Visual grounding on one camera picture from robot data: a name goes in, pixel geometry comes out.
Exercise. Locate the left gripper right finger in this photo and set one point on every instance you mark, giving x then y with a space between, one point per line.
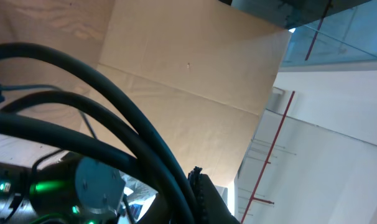
211 207

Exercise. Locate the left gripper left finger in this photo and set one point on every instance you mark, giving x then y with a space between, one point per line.
161 211

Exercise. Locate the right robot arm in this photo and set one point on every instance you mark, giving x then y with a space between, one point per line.
78 190

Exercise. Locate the cardboard panel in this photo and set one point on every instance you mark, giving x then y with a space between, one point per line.
200 71

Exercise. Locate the red pipe on wall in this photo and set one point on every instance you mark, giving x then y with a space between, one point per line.
266 162

